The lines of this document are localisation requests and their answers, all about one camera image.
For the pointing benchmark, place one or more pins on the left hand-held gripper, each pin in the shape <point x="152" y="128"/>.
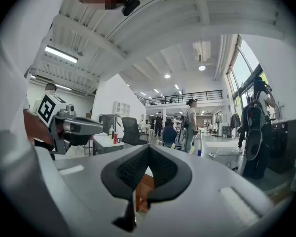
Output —
<point x="48" y="108"/>

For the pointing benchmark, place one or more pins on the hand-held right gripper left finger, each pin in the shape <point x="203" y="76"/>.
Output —
<point x="88" y="201"/>

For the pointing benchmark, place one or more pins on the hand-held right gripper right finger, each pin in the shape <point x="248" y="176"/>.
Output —
<point x="212" y="206"/>

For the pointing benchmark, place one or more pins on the beige wooden piece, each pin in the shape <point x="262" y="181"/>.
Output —
<point x="192" y="150"/>

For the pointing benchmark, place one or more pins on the person's left forearm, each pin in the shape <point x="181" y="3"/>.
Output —
<point x="37" y="127"/>

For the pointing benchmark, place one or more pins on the white side table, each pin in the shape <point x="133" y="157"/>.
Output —
<point x="106" y="142"/>

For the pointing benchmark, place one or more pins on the clear pump bottle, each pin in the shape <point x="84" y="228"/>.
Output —
<point x="111" y="132"/>

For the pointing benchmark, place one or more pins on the red can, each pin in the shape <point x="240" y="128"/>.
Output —
<point x="115" y="138"/>

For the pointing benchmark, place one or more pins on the black office chair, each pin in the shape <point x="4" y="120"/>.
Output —
<point x="130" y="130"/>

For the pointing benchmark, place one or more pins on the white power strip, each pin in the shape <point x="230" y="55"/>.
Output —
<point x="212" y="154"/>

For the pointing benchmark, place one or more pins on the blue plastic bottle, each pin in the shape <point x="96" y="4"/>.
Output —
<point x="199" y="153"/>

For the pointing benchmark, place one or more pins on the ceiling tube light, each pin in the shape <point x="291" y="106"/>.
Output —
<point x="61" y="54"/>

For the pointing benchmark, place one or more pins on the blue chair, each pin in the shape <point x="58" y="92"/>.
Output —
<point x="169" y="133"/>

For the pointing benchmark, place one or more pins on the coat rack with jacket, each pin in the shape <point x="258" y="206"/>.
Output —
<point x="235" y="121"/>

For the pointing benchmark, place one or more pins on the person's white shirt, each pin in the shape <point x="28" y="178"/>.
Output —
<point x="14" y="70"/>

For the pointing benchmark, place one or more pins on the round ceiling light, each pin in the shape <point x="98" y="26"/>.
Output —
<point x="167" y="75"/>
<point x="201" y="67"/>

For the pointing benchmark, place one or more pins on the black cabinet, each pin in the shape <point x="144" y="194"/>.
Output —
<point x="286" y="144"/>

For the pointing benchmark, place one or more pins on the black mezzanine railing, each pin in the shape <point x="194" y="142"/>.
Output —
<point x="199" y="92"/>

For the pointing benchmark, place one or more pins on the ceiling air conditioner unit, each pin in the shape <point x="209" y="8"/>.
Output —
<point x="202" y="49"/>

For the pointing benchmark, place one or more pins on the large glass window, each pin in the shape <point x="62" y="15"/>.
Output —
<point x="241" y="68"/>

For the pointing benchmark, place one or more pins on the white wall shelf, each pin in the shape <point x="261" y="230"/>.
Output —
<point x="121" y="107"/>

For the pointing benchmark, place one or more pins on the black head-worn camera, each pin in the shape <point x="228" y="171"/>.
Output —
<point x="130" y="5"/>

